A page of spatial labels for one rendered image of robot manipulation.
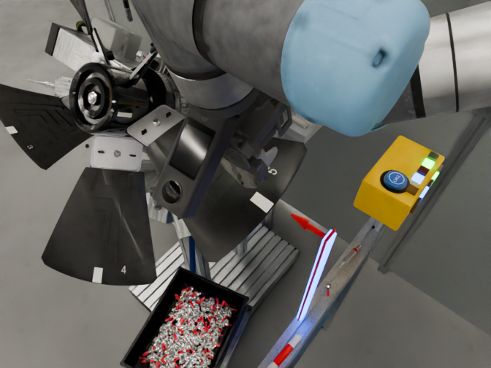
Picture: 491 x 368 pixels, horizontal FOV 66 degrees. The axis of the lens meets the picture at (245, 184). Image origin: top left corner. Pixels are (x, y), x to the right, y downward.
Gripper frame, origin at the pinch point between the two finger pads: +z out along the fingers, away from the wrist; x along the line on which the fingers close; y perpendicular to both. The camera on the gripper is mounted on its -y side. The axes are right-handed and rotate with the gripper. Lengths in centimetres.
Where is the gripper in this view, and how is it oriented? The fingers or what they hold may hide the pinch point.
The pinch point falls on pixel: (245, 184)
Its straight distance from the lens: 51.4
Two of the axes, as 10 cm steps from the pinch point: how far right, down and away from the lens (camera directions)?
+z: 1.8, 4.0, 9.0
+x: -7.7, -5.1, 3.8
